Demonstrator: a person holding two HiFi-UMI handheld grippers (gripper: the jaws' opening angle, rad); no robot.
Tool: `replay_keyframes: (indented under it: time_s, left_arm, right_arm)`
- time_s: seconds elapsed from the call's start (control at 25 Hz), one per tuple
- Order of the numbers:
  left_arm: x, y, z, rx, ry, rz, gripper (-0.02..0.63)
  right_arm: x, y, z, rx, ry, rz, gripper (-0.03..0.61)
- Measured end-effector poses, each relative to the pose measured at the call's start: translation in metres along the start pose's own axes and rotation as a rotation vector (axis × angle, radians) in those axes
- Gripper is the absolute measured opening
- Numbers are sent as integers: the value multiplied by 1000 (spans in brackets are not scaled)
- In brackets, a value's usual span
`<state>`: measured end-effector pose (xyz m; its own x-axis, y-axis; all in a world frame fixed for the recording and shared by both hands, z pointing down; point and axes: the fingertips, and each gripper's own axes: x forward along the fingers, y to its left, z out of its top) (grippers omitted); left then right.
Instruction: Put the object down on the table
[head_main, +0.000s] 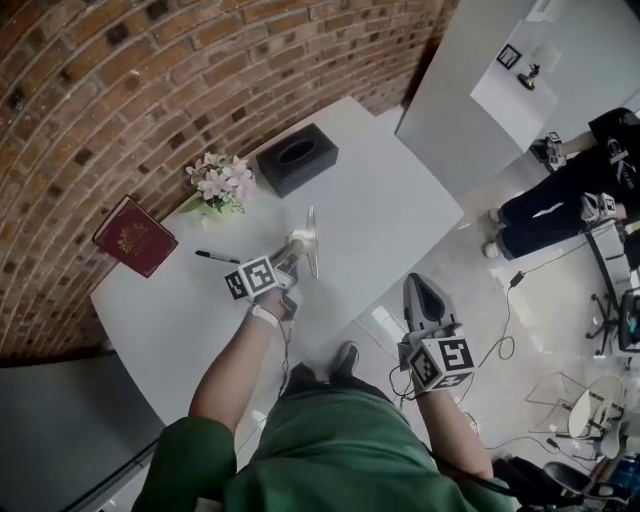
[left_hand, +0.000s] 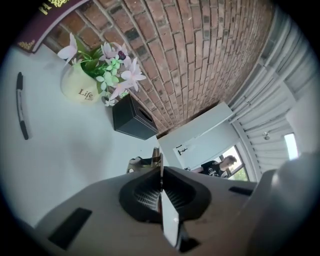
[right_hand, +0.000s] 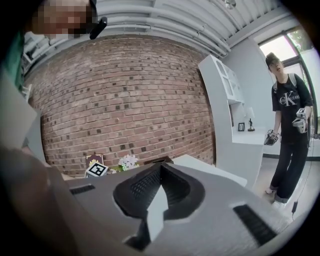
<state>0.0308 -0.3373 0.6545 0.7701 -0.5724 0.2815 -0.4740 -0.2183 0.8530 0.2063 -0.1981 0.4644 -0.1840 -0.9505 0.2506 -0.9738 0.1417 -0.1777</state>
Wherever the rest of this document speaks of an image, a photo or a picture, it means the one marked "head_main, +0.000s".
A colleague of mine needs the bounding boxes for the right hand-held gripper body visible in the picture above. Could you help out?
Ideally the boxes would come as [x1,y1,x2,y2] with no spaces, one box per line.
[398,323,476,396]

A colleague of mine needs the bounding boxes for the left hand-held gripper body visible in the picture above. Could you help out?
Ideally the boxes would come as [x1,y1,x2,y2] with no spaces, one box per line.
[223,255,305,321]

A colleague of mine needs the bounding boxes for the person's right forearm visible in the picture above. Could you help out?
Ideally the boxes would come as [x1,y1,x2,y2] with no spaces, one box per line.
[413,389,495,481]

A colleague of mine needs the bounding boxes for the person's left forearm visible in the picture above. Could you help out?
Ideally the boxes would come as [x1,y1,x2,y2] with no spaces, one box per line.
[188,312,281,436]

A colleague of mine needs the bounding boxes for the person's left hand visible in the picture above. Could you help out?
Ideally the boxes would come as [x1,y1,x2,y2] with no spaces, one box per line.
[254,289,294,326]

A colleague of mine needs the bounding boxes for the white wristband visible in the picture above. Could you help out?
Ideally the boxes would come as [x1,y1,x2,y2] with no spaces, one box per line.
[249,303,281,330]

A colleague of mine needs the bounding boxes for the black pen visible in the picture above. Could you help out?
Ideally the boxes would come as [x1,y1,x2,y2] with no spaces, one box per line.
[194,249,241,265]

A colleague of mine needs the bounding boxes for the white desk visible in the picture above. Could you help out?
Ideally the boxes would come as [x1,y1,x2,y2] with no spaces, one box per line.
[89,96,465,426]

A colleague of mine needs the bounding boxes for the person's black shoe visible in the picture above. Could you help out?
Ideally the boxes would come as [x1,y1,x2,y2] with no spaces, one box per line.
[329,341,360,384]

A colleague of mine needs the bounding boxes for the black tissue box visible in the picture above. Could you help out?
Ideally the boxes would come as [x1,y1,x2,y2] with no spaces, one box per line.
[255,123,340,199]

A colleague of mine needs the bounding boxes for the pink flowers in pot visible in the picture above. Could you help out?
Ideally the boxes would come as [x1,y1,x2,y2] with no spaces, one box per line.
[178,152,256,219]

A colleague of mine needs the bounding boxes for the person's black trousers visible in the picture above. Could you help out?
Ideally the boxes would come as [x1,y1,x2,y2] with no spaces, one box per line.
[279,362,396,406]

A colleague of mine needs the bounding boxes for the red hardcover book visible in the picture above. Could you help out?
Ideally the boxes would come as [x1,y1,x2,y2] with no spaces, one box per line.
[92,194,180,279]

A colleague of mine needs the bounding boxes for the person's green shirt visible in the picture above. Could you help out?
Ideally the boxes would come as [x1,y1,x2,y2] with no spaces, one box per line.
[144,389,516,512]

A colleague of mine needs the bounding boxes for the black plastic chair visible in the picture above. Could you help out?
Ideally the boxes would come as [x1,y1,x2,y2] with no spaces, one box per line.
[492,454,636,512]

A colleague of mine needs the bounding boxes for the black office chair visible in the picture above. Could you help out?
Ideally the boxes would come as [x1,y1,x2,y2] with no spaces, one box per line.
[584,219,640,359]

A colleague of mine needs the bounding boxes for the gray cabinet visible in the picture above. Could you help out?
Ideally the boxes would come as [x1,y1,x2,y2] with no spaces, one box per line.
[0,349,169,512]

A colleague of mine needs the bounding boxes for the small dark figurine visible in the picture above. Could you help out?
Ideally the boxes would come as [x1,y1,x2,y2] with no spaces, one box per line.
[517,39,564,94]

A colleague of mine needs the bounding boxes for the black floor cable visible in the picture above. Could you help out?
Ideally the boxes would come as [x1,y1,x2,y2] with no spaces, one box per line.
[389,269,526,401]

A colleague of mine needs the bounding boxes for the white wire chair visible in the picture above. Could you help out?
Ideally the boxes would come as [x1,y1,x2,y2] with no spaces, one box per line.
[524,369,629,461]

